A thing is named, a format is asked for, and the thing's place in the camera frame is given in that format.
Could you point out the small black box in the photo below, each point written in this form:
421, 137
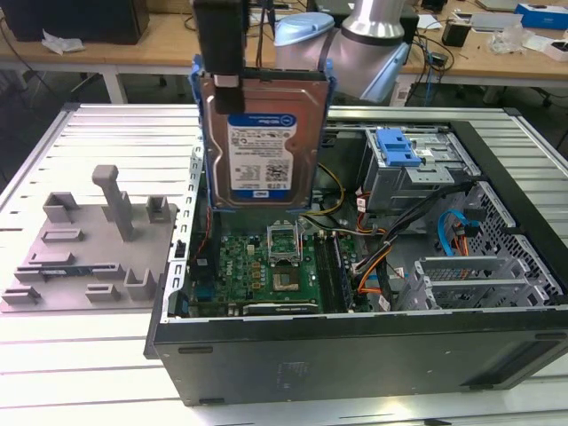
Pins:
452, 33

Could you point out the crumpled clear plastic bag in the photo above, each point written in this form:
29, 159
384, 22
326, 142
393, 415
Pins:
62, 44

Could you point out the CPU socket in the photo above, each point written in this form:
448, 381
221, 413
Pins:
286, 282

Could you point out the green motherboard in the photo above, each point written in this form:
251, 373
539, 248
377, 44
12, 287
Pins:
239, 266

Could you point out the black RAM slot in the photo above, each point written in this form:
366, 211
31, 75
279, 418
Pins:
331, 273
338, 273
344, 273
325, 273

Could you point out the grey metal drive cage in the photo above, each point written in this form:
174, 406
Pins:
399, 191

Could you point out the white open box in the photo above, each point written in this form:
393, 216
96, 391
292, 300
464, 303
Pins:
546, 46

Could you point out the RAM stick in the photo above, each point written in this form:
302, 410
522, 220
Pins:
66, 270

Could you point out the grey plastic parts rack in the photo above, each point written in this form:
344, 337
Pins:
89, 248

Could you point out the black PC case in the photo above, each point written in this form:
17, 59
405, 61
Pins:
355, 355

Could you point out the clear plastic packaging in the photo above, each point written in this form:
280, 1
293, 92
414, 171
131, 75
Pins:
506, 40

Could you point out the grey flat box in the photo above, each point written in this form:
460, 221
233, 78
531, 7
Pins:
494, 21

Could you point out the hard disk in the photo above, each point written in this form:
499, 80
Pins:
262, 151

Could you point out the silver metal disk bay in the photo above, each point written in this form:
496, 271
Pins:
461, 265

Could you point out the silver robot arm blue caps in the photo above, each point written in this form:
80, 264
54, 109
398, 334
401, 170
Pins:
373, 22

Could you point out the grey power supply unit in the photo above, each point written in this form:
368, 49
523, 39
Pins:
239, 224

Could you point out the large black box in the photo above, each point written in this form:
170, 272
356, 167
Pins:
66, 22

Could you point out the white paper sheet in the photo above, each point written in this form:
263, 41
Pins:
429, 22

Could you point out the black expansion slot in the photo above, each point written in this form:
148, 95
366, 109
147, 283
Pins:
279, 308

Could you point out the wooden desk white frame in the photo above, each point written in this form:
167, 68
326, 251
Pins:
133, 49

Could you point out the blue plastic drive latch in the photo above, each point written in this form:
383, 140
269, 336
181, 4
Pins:
392, 146

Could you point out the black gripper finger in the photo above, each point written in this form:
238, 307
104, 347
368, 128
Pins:
222, 40

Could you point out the blue cardboard box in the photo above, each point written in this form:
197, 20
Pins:
546, 18

